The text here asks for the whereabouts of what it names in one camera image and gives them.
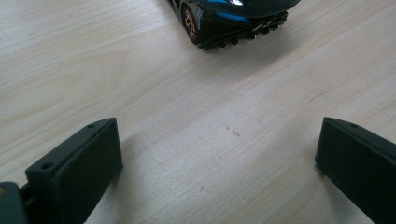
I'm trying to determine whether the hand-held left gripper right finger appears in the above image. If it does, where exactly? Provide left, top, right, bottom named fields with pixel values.
left=315, top=116, right=396, bottom=224

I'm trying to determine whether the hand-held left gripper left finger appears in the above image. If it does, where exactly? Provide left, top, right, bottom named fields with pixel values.
left=25, top=117, right=124, bottom=224

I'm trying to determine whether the black and blue toy car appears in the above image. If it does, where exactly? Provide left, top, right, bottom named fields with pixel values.
left=167, top=0, right=303, bottom=52

